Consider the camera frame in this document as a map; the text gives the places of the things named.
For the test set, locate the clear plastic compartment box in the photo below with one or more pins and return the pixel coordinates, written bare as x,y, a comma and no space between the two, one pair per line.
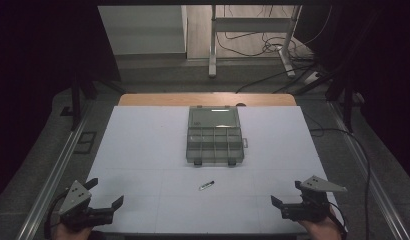
214,146

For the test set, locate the aluminium rail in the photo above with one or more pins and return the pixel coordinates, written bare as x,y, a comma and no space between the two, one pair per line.
49,186
369,180

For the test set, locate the person's left hand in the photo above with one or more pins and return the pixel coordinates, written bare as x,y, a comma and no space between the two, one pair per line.
71,234

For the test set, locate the black metal stand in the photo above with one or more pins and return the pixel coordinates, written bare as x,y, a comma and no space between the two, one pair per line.
76,100
348,100

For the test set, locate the small black silver cylinder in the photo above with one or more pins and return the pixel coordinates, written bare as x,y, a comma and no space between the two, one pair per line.
206,185

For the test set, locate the white power strip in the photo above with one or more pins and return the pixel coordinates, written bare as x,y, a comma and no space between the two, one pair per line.
312,77

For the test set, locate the white metal desk frame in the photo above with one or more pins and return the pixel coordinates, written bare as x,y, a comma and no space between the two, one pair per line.
251,24

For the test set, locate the person's right hand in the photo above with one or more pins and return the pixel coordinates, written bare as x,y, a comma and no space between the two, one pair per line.
321,230

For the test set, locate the white table cover board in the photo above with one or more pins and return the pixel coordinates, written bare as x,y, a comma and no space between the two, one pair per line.
143,156

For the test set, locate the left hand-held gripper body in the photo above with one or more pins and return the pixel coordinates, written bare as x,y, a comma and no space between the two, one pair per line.
73,198

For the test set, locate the white cabinet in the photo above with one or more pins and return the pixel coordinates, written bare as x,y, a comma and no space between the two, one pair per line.
143,30

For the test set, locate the dark floor socket plate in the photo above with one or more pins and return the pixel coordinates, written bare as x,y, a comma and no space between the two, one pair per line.
85,142

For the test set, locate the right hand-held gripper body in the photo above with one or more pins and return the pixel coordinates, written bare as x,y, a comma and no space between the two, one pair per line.
309,210

